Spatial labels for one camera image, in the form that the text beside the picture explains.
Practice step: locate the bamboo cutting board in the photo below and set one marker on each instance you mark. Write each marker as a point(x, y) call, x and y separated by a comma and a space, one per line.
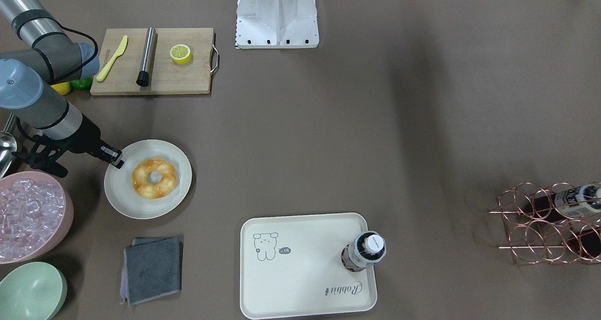
point(167, 77)

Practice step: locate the lemon half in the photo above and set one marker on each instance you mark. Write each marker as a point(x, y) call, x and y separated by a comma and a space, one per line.
point(181, 54)

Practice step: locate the green bowl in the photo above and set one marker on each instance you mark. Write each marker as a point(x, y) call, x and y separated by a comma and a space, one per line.
point(34, 291)

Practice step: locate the white round plate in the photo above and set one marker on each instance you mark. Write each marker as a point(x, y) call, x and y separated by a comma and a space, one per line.
point(121, 193)

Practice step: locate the yellow plastic knife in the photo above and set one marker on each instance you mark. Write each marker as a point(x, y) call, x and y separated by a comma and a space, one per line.
point(103, 73)

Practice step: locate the grey folded cloth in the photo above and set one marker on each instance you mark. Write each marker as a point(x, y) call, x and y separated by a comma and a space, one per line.
point(152, 269)

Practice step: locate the glazed donut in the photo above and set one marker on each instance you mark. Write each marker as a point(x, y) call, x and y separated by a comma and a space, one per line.
point(154, 178)

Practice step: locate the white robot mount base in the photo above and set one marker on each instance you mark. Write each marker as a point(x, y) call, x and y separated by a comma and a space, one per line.
point(276, 24)

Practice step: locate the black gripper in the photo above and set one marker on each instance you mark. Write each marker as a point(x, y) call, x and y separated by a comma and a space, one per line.
point(88, 135)

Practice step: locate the metal scoop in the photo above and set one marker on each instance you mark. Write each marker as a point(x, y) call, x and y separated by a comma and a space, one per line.
point(8, 145)

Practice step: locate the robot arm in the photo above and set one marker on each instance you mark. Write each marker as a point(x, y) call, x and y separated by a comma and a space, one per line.
point(27, 79)

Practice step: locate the tea bottle on tray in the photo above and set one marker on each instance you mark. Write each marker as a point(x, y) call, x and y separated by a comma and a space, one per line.
point(367, 249)

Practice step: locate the yellow lemon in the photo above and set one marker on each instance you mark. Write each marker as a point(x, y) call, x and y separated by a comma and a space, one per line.
point(63, 88)

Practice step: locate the pink bowl with ice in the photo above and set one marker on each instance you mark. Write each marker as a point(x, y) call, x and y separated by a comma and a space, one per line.
point(36, 214)

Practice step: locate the copper wire bottle rack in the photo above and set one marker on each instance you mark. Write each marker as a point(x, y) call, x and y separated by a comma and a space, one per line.
point(531, 240)

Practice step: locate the steel muddler black tip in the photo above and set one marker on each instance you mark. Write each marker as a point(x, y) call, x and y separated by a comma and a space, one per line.
point(144, 77)

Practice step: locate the cream rabbit tray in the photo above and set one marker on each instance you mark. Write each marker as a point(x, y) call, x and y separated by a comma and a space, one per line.
point(291, 266)

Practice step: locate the tea bottle in rack front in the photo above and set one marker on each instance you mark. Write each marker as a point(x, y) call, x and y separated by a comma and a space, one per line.
point(573, 203)

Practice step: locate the green lime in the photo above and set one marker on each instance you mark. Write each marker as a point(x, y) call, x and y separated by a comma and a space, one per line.
point(84, 84)

